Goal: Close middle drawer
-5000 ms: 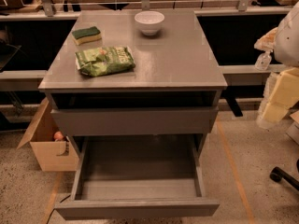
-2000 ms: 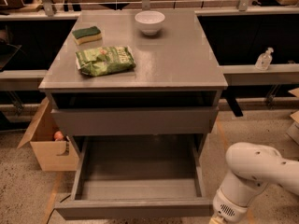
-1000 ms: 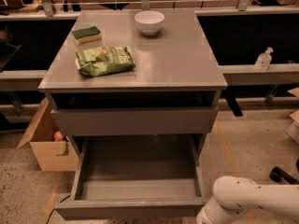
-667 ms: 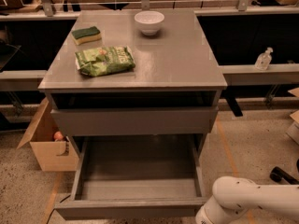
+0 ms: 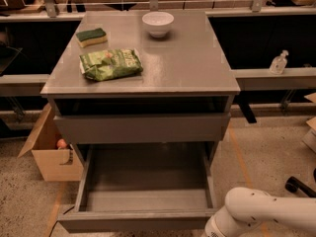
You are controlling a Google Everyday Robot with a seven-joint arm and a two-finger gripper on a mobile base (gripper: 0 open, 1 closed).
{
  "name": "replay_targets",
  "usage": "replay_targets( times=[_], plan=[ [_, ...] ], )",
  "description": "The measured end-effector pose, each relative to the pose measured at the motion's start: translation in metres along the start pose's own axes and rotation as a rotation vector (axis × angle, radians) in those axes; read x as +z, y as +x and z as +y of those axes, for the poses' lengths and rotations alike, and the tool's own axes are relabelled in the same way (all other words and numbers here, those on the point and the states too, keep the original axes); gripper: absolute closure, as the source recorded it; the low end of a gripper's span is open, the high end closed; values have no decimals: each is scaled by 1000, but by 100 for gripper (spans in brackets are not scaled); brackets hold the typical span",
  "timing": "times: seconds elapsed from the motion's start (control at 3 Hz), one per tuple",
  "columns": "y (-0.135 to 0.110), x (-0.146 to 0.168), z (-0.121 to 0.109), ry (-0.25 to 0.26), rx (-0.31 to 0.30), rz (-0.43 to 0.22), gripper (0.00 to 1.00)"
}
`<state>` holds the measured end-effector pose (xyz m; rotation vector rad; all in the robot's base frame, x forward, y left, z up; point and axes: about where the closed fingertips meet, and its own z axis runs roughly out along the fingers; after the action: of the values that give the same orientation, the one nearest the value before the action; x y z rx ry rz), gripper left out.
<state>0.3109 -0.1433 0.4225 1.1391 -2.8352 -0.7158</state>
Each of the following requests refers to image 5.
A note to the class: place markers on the black office chair base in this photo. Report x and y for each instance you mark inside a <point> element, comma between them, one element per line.
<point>294,185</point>

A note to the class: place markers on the orange round object in box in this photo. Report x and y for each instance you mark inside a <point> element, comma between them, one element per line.
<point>61,144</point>

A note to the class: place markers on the grey top drawer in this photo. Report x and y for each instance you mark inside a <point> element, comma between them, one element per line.
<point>142,128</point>

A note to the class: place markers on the grey drawer cabinet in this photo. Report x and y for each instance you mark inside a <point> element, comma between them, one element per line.
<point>185,73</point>

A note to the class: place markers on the cardboard box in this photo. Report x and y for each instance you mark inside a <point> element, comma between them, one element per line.
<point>55,165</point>

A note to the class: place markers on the green chip bag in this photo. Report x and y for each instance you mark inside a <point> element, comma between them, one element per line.
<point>110,64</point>

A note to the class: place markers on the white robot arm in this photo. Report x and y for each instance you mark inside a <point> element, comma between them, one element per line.
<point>245,209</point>

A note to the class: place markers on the clear sanitizer pump bottle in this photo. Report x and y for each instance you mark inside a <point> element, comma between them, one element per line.
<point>279,62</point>

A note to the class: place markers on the white ceramic bowl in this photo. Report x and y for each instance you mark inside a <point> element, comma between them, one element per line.
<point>157,24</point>

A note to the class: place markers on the grey drawer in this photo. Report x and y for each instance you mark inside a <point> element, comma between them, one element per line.
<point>150,186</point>
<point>142,128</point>

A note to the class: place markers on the cardboard piece right edge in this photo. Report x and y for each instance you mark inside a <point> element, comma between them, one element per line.
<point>309,138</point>

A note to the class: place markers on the green yellow sponge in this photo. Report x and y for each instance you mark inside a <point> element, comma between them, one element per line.
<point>90,37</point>

